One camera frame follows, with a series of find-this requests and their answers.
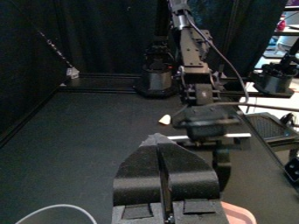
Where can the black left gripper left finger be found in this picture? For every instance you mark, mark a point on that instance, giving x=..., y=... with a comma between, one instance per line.
x=137, y=175

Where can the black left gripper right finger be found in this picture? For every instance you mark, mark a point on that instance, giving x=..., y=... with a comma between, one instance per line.
x=191, y=178

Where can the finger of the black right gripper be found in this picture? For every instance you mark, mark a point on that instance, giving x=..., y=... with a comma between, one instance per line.
x=222, y=169

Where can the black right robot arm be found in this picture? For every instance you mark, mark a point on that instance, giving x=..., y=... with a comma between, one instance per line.
x=193, y=49

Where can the cream toy drumstick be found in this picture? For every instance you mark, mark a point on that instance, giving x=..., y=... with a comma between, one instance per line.
x=165, y=119

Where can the pink plate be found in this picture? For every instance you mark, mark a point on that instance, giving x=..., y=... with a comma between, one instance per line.
x=238, y=215

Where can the black mesh chair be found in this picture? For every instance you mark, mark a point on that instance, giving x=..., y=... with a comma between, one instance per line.
x=273, y=128

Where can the black power connector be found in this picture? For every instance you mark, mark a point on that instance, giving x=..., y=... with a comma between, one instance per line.
x=293, y=172

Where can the red object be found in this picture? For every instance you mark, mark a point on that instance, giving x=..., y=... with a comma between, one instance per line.
x=281, y=25

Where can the black frame rail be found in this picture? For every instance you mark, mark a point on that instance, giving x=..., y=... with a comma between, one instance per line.
x=101, y=83

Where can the white corner bracket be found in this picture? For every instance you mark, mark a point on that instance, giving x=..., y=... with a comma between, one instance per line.
x=73, y=72

